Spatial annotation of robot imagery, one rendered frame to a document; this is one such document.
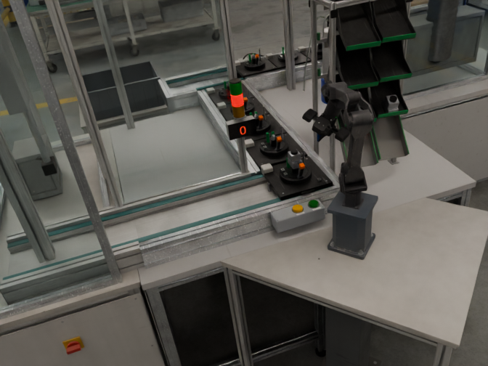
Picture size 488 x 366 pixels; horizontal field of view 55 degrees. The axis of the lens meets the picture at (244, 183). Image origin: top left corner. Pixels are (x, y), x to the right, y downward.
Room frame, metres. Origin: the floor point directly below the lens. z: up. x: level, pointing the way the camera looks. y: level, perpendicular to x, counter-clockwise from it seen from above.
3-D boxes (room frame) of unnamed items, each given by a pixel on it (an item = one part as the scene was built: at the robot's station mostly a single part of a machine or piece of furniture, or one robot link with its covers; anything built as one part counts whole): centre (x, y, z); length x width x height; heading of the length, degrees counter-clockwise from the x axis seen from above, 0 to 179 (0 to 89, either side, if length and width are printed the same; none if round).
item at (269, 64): (3.08, -0.17, 1.01); 0.24 x 0.24 x 0.13; 14
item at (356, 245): (1.36, -0.39, 0.96); 0.15 x 0.15 x 0.20; 55
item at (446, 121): (2.82, -1.30, 0.43); 1.11 x 0.68 x 0.86; 104
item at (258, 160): (1.97, -0.17, 1.01); 0.24 x 0.24 x 0.13; 14
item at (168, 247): (1.50, 0.00, 0.91); 0.89 x 0.06 x 0.11; 104
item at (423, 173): (2.15, -0.12, 0.84); 1.50 x 1.41 x 0.03; 104
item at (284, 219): (1.49, -0.20, 0.93); 0.21 x 0.07 x 0.06; 104
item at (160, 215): (1.67, 0.07, 0.91); 0.84 x 0.28 x 0.10; 104
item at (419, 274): (1.40, -0.42, 0.84); 0.90 x 0.70 x 0.03; 55
